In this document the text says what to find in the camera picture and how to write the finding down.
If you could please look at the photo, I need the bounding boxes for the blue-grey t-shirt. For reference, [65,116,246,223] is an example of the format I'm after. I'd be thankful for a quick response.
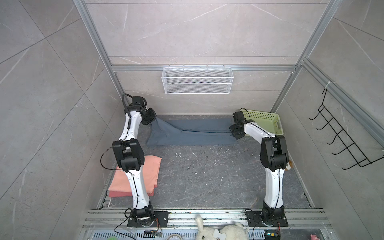
[147,118,237,147]

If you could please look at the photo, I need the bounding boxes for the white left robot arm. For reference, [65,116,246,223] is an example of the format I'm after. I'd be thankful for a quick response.
[112,94,157,222]

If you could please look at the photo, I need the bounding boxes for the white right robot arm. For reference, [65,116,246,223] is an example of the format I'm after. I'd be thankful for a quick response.
[230,111,289,227]

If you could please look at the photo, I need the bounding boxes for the light green plastic basket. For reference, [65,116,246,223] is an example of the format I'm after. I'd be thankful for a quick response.
[240,108,284,135]

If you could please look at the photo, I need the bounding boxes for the small brown plush toy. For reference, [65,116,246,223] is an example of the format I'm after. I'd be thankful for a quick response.
[286,160,293,171]

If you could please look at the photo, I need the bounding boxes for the folded pink t-shirt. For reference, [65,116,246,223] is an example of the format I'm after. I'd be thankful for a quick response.
[108,155,162,198]

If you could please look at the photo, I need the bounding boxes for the white plush toy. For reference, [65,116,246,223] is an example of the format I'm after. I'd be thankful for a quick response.
[195,215,249,240]

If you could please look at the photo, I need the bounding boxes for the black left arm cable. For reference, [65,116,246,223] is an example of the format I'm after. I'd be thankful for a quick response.
[121,93,134,118]

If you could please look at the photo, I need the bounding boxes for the white wire mesh basket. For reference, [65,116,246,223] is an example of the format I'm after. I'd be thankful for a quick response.
[162,67,234,95]

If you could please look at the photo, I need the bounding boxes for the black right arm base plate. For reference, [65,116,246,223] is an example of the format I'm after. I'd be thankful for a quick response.
[244,209,289,227]

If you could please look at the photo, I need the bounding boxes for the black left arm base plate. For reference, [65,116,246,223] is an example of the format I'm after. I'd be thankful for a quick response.
[127,211,169,228]

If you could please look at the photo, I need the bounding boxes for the aluminium frame post left corner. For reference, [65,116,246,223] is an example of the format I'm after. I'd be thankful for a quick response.
[71,0,136,119]

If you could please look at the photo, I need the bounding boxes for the aluminium frame post corner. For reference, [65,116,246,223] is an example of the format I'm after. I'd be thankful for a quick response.
[71,0,136,119]
[271,0,344,113]

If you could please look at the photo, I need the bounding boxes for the aluminium front rail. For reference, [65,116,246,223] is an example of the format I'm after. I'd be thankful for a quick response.
[81,209,332,230]

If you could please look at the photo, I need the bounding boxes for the black wire hook rack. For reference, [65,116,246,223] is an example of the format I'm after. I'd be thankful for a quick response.
[309,89,384,171]

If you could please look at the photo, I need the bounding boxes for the aluminium frame post right corner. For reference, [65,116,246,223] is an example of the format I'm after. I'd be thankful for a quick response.
[271,0,344,113]

